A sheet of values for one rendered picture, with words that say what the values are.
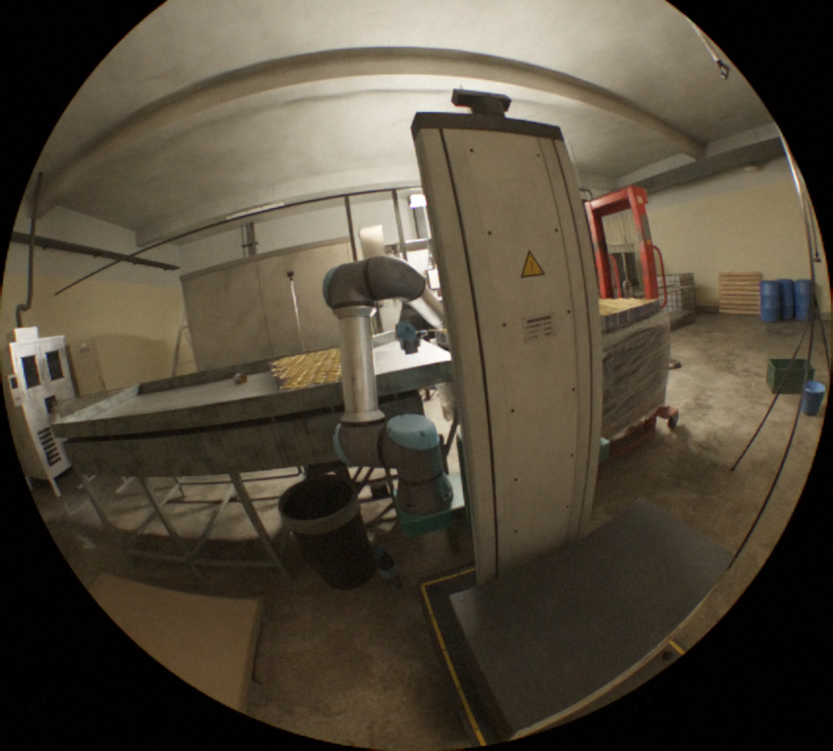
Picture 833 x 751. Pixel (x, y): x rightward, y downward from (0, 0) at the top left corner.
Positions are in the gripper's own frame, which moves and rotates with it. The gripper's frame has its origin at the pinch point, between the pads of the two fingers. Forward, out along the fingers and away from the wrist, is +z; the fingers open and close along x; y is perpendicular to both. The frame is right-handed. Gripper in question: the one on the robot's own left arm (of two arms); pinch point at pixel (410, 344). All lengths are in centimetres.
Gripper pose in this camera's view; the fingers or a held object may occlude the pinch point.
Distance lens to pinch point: 139.2
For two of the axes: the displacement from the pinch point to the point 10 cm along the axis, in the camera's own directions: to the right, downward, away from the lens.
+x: -9.7, 1.8, -1.9
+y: -2.6, -7.5, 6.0
